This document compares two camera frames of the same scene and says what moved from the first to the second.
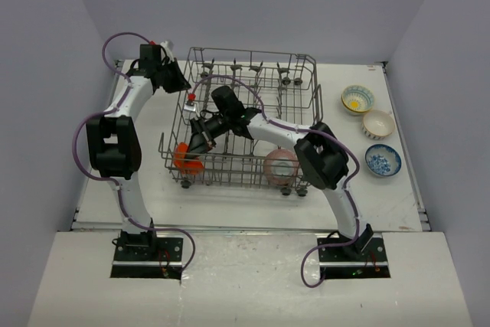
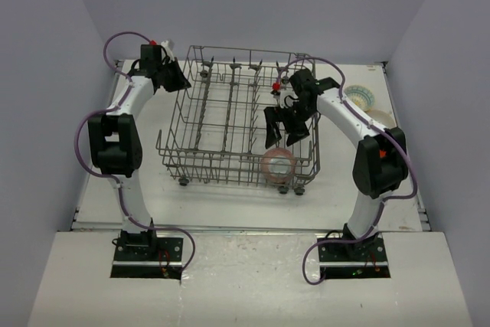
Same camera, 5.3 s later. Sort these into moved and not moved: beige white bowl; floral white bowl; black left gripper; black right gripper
Moved: black right gripper
Not moved: black left gripper; floral white bowl; beige white bowl
